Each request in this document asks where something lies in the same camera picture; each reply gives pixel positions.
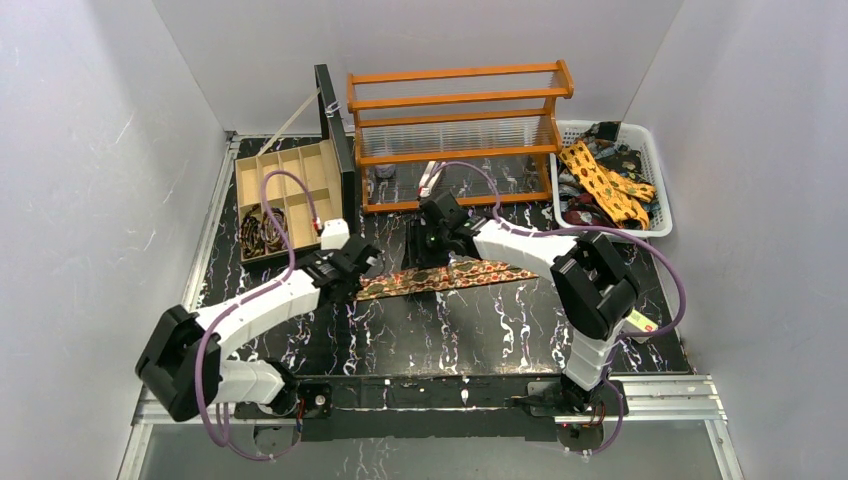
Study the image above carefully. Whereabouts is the colourful floral patterned tie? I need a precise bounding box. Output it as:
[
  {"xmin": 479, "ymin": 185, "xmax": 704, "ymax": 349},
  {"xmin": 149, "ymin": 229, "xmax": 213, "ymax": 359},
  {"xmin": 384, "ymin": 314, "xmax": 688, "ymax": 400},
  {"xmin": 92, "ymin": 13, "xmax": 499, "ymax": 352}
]
[{"xmin": 355, "ymin": 259, "xmax": 537, "ymax": 301}]

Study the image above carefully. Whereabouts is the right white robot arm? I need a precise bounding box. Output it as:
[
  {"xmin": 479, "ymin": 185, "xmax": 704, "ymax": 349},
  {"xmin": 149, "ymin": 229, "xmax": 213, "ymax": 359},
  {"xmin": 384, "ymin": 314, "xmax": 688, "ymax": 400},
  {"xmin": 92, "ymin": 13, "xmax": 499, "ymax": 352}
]
[{"xmin": 402, "ymin": 192, "xmax": 640, "ymax": 413}]

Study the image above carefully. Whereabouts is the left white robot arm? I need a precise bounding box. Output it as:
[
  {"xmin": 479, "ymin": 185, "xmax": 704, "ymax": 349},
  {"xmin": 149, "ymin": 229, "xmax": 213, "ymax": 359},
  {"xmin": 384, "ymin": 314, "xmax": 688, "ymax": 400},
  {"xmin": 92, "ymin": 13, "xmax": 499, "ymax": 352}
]
[{"xmin": 135, "ymin": 219, "xmax": 381, "ymax": 422}]

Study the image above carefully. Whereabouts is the white stapler-like object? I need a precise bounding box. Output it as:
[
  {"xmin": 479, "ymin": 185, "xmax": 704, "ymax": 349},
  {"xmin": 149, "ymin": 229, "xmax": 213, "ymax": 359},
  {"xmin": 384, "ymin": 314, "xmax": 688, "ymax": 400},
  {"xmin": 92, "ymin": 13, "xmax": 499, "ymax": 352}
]
[{"xmin": 417, "ymin": 161, "xmax": 441, "ymax": 198}]

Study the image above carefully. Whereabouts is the rolled brown patterned tie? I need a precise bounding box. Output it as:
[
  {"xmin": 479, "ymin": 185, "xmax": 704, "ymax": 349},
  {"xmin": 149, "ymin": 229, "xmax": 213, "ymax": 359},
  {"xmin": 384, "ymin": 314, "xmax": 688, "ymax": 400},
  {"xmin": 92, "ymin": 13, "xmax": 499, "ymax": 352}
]
[{"xmin": 260, "ymin": 207, "xmax": 288, "ymax": 253}]

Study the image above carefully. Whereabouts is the grey round object on shelf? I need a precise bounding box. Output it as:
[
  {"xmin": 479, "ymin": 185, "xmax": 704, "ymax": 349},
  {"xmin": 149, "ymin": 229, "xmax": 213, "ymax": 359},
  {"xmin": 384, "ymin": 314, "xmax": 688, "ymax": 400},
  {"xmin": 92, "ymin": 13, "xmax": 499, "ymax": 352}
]
[{"xmin": 373, "ymin": 164, "xmax": 397, "ymax": 180}]

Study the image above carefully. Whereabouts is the rolled dark patterned tie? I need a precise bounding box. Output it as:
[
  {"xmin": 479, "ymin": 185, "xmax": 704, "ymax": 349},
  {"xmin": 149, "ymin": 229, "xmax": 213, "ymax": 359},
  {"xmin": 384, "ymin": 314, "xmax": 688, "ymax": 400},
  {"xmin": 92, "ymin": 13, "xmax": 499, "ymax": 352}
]
[{"xmin": 239, "ymin": 205, "xmax": 264, "ymax": 260}]

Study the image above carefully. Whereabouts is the black compartment tie box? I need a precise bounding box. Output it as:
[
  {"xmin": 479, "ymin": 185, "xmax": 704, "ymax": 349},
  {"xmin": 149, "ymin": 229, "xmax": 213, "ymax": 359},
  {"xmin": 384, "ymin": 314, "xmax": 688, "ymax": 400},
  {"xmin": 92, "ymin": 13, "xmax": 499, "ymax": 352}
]
[{"xmin": 234, "ymin": 64, "xmax": 361, "ymax": 264}]

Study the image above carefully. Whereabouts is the orange wooden shelf rack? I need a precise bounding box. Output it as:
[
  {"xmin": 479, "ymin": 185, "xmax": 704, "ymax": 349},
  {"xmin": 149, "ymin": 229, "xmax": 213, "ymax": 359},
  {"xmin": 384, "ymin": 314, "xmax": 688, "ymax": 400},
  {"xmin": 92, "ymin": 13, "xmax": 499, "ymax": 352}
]
[{"xmin": 347, "ymin": 59, "xmax": 575, "ymax": 214}]

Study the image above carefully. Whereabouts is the dark red tie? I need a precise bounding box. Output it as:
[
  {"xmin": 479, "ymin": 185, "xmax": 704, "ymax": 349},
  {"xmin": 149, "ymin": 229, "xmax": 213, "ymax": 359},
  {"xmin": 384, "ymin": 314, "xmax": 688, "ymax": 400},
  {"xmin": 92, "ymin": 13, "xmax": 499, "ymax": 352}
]
[{"xmin": 562, "ymin": 193, "xmax": 617, "ymax": 228}]

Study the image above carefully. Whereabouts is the yellow patterned tie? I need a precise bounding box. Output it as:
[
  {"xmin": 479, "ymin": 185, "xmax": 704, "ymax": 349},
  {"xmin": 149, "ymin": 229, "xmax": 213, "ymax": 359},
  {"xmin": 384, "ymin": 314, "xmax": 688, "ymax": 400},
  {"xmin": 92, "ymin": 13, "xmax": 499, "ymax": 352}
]
[{"xmin": 558, "ymin": 141, "xmax": 657, "ymax": 230}]

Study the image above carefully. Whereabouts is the small white cardboard box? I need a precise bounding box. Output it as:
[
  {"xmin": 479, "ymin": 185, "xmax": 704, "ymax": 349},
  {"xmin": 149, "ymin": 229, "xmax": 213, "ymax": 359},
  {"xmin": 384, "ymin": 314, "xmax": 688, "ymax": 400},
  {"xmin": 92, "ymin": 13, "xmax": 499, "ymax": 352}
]
[{"xmin": 621, "ymin": 309, "xmax": 659, "ymax": 343}]

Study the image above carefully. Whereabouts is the white plastic basket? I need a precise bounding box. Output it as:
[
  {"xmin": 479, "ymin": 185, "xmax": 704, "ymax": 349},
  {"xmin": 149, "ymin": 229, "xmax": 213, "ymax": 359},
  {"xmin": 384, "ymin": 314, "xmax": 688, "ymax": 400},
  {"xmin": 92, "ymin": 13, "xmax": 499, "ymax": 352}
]
[{"xmin": 548, "ymin": 123, "xmax": 673, "ymax": 239}]

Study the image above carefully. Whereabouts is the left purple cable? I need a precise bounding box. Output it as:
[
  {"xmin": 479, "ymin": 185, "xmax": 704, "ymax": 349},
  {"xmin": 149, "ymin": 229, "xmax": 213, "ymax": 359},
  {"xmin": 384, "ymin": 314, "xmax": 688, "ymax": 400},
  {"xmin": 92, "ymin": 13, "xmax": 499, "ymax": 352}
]
[{"xmin": 193, "ymin": 170, "xmax": 326, "ymax": 463}]

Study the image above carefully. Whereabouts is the purple cable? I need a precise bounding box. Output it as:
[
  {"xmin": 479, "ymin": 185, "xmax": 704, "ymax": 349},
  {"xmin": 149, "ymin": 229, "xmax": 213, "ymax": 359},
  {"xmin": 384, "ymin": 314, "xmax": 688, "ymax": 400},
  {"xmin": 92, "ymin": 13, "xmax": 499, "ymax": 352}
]
[
  {"xmin": 193, "ymin": 170, "xmax": 326, "ymax": 463},
  {"xmin": 430, "ymin": 160, "xmax": 688, "ymax": 458}
]

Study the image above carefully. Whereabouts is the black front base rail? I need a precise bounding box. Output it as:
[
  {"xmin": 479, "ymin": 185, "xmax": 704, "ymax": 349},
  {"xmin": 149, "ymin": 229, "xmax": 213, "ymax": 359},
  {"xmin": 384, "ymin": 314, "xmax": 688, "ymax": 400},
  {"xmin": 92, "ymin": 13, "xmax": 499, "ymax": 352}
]
[{"xmin": 284, "ymin": 374, "xmax": 631, "ymax": 444}]

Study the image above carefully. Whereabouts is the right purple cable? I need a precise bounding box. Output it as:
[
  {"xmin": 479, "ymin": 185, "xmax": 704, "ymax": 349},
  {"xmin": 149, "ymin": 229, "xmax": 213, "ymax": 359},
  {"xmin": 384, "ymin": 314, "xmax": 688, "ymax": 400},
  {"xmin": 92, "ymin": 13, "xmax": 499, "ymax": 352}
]
[{"xmin": 430, "ymin": 160, "xmax": 688, "ymax": 458}]

